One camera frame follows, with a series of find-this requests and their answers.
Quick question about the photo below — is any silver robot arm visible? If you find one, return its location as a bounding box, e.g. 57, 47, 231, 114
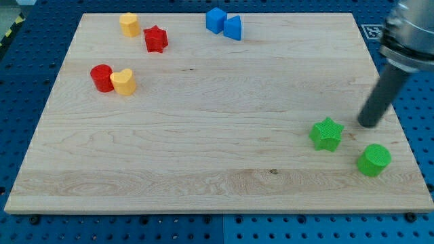
380, 0, 433, 73

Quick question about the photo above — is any red star block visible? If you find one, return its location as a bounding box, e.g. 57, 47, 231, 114
143, 25, 168, 53

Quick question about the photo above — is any green star block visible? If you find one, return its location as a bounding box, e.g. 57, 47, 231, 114
309, 117, 344, 152

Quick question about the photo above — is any wooden board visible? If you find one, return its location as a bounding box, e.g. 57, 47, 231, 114
5, 13, 433, 215

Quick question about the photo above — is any blue triangle block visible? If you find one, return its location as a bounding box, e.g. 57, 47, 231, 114
223, 16, 242, 41

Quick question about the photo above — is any yellow heart block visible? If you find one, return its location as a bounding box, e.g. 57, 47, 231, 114
110, 68, 136, 96

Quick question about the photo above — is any blue cube block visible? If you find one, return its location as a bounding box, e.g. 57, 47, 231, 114
205, 7, 227, 34

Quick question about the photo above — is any red cylinder block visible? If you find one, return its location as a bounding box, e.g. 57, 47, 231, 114
90, 64, 114, 93

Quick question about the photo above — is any yellow pentagon block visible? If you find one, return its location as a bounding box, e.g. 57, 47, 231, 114
119, 12, 140, 37

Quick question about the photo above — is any green cylinder block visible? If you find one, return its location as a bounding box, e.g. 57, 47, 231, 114
357, 144, 392, 177

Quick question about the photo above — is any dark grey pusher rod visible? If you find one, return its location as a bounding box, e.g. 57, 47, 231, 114
357, 64, 411, 128

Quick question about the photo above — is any fiducial marker tag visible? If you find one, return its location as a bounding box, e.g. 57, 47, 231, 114
361, 24, 382, 40

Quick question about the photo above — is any black yellow hazard tape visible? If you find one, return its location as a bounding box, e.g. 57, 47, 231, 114
1, 12, 26, 48

